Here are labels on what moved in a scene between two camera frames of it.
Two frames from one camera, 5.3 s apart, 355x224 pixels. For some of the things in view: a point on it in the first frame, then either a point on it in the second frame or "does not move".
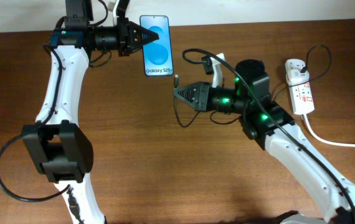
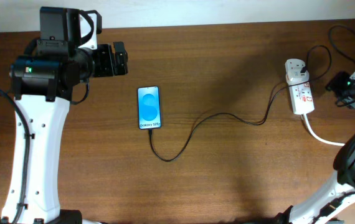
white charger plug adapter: [296, 71] does not move
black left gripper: [126, 30] → [109, 67]
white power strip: [301, 97] does not move
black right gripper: [203, 97] → [338, 82]
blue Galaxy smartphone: [157, 55] → [149, 107]
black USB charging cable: [302, 70] → [238, 117]
